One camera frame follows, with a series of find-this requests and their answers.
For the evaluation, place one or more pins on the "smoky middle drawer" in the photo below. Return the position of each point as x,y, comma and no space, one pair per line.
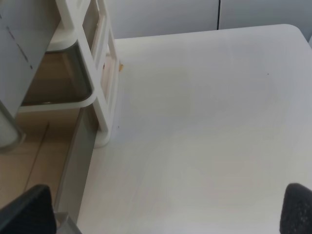
61,83

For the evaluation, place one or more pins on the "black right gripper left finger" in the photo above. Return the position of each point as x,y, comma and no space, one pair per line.
30,213

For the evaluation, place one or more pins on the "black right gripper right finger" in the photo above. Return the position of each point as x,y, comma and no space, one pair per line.
296,215

